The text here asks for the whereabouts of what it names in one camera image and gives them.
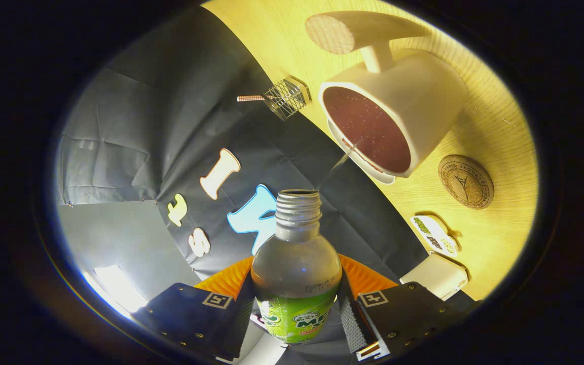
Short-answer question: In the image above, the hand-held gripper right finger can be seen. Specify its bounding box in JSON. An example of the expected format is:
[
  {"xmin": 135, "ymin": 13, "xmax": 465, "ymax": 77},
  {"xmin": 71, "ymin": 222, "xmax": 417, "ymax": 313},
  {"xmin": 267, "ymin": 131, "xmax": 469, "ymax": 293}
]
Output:
[{"xmin": 338, "ymin": 253, "xmax": 478, "ymax": 361}]

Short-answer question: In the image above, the white divided bean dish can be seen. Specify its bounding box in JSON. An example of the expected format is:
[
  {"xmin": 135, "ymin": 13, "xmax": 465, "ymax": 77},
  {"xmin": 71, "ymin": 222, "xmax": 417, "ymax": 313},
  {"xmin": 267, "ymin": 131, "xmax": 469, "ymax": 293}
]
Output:
[{"xmin": 410, "ymin": 215, "xmax": 459, "ymax": 258}]

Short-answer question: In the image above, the white round plate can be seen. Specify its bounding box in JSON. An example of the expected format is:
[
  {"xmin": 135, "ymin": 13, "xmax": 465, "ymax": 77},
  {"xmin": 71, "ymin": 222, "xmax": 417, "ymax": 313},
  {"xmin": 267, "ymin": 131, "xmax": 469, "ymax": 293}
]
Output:
[{"xmin": 326, "ymin": 119, "xmax": 396, "ymax": 185}]

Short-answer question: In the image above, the wooden table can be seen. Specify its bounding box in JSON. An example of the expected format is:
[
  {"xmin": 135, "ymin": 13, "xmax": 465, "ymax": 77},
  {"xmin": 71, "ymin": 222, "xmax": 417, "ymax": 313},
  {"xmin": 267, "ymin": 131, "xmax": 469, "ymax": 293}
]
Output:
[{"xmin": 201, "ymin": 0, "xmax": 540, "ymax": 305}]

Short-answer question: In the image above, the black backdrop cloth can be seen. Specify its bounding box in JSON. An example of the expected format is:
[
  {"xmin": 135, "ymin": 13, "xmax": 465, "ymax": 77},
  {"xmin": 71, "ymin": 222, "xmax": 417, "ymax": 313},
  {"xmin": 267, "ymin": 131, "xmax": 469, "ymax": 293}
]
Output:
[{"xmin": 54, "ymin": 5, "xmax": 429, "ymax": 365}]

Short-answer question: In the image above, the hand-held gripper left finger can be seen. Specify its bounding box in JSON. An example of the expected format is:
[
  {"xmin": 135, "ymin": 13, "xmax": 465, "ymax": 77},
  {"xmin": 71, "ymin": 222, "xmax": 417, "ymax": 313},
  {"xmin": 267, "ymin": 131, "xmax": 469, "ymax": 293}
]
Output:
[{"xmin": 131, "ymin": 256, "xmax": 255, "ymax": 363}]

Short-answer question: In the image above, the round cork coaster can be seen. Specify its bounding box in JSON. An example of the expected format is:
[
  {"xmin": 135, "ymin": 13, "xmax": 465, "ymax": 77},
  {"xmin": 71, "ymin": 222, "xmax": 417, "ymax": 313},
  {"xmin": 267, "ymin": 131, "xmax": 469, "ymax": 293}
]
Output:
[{"xmin": 437, "ymin": 154, "xmax": 495, "ymax": 210}]

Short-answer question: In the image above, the white cup with wooden handle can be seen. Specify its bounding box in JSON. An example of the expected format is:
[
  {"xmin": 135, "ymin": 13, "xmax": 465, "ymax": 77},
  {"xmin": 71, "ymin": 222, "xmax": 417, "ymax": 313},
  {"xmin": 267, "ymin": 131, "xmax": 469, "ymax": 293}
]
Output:
[{"xmin": 305, "ymin": 11, "xmax": 470, "ymax": 178}]

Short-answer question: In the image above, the silver bottle with green label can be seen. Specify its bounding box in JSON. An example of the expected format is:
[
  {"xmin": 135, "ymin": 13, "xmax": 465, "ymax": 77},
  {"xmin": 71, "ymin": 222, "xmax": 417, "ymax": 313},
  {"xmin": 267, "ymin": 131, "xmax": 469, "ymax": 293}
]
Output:
[{"xmin": 250, "ymin": 189, "xmax": 343, "ymax": 344}]

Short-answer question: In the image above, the gold wire basket holder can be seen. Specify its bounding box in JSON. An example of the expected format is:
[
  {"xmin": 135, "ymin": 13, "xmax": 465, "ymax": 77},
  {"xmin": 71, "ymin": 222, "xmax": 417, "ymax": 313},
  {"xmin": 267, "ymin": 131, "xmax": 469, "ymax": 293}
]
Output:
[{"xmin": 263, "ymin": 76, "xmax": 313, "ymax": 121}]

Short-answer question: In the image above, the white toaster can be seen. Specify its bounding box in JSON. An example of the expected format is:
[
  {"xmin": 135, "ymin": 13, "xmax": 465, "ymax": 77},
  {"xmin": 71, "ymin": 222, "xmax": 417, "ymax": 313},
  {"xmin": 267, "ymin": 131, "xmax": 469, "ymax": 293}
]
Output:
[{"xmin": 399, "ymin": 252, "xmax": 469, "ymax": 301}]

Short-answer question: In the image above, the ceiling light panel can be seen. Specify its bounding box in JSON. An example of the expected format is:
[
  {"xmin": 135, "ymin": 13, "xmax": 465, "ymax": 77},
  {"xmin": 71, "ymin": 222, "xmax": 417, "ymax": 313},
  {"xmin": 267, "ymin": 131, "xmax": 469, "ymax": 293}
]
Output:
[{"xmin": 83, "ymin": 265, "xmax": 148, "ymax": 315}]

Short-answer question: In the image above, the clear juice stream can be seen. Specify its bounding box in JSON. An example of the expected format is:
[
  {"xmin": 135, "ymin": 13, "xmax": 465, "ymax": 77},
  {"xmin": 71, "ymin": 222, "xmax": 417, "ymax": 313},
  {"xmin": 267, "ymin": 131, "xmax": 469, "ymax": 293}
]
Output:
[{"xmin": 330, "ymin": 142, "xmax": 361, "ymax": 173}]

